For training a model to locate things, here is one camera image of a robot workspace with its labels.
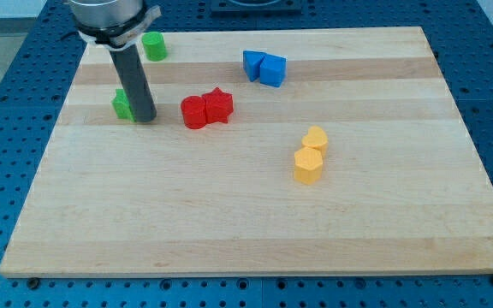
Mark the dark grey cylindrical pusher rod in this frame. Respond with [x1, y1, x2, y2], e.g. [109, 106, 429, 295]
[110, 45, 157, 122]

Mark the green star block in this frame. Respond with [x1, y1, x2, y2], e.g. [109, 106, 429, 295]
[111, 88, 135, 122]

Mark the red star block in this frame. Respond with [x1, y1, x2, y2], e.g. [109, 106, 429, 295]
[201, 87, 234, 124]

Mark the green cylinder block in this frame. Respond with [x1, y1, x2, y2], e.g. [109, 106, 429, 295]
[141, 32, 167, 62]

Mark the red cylinder block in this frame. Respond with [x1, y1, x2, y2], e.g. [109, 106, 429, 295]
[181, 96, 207, 129]

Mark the blue triangular block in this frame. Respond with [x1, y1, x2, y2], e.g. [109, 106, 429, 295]
[243, 50, 266, 82]

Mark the blue cube block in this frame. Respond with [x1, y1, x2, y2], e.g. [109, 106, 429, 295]
[259, 54, 287, 87]

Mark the light wooden board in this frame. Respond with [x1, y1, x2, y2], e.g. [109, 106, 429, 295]
[0, 27, 493, 278]

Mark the yellow heart block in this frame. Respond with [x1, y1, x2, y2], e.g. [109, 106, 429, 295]
[301, 126, 329, 157]

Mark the yellow hexagon block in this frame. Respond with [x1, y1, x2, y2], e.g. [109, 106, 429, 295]
[294, 147, 324, 185]

